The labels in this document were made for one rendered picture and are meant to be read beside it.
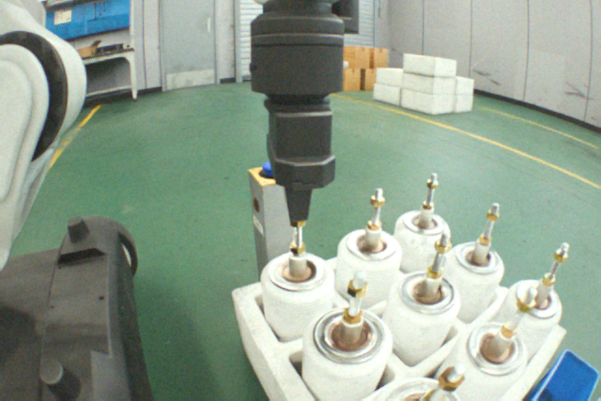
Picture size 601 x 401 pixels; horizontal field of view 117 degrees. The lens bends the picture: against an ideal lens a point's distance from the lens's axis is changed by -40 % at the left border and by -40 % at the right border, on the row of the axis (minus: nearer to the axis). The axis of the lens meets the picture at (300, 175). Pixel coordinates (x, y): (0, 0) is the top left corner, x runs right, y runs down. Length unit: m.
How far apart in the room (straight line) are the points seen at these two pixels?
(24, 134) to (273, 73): 0.25
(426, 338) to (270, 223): 0.30
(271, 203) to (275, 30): 0.31
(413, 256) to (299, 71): 0.35
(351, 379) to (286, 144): 0.23
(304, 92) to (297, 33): 0.05
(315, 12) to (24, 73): 0.27
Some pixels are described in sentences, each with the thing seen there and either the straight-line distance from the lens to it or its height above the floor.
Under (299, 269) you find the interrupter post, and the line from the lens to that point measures 0.38.
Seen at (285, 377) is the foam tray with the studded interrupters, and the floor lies 0.18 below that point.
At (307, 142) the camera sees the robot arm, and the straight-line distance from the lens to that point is 0.26.
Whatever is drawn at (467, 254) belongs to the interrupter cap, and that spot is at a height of 0.25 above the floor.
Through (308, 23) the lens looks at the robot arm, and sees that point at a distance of 0.25.
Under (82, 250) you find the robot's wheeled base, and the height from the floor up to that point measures 0.21.
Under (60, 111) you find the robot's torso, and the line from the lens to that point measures 0.33.
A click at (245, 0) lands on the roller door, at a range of 5.46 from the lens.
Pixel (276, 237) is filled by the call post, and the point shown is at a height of 0.21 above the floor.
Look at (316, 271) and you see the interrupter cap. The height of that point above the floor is 0.25.
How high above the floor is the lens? 0.51
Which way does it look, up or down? 24 degrees down
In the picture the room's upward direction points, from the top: straight up
